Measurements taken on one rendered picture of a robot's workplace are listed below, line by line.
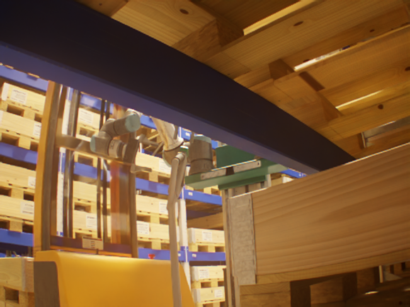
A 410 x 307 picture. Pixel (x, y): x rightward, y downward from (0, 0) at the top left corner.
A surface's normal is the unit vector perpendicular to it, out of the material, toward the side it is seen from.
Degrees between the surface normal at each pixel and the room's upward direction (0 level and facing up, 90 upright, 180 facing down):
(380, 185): 90
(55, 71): 180
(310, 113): 90
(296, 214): 90
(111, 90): 180
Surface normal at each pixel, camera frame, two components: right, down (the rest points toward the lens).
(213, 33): -0.68, -0.22
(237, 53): 0.06, 0.94
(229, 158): -0.50, -0.28
